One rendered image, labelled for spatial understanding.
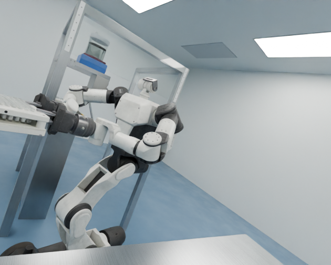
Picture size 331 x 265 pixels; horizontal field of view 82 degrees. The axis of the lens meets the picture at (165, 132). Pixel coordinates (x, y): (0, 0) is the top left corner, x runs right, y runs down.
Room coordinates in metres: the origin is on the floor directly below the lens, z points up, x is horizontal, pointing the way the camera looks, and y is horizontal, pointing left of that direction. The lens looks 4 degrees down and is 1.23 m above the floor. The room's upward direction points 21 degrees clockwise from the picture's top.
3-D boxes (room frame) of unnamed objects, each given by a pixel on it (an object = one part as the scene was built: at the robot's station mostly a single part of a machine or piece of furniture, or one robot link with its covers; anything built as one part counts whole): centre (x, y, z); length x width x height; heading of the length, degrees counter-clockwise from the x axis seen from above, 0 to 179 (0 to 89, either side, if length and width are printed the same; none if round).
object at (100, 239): (1.17, 0.19, 0.28); 0.21 x 0.20 x 0.13; 145
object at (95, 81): (1.62, 0.68, 1.25); 0.22 x 0.11 x 0.20; 36
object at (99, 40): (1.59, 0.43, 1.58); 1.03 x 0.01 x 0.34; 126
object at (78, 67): (1.70, 0.91, 1.36); 0.62 x 0.38 x 0.04; 36
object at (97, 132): (0.86, 0.31, 1.06); 0.11 x 0.11 x 0.11; 47
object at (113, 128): (0.86, 0.25, 1.08); 0.13 x 0.07 x 0.09; 73
